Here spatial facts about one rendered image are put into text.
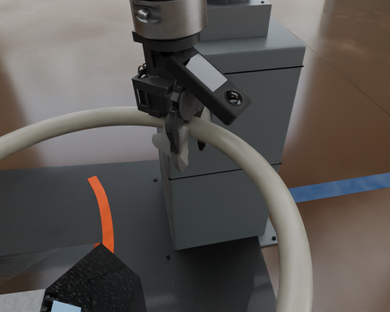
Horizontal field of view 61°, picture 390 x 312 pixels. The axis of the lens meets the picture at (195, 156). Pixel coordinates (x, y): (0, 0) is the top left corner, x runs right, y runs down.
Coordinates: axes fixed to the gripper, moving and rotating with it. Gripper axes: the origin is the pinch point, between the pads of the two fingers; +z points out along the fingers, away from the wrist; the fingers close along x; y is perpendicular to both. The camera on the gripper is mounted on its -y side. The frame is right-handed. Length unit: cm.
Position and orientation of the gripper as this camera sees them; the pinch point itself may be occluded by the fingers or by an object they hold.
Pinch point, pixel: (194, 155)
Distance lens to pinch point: 53.2
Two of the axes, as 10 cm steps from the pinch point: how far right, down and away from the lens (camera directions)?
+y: -8.4, -3.2, 4.4
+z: 0.6, 7.5, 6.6
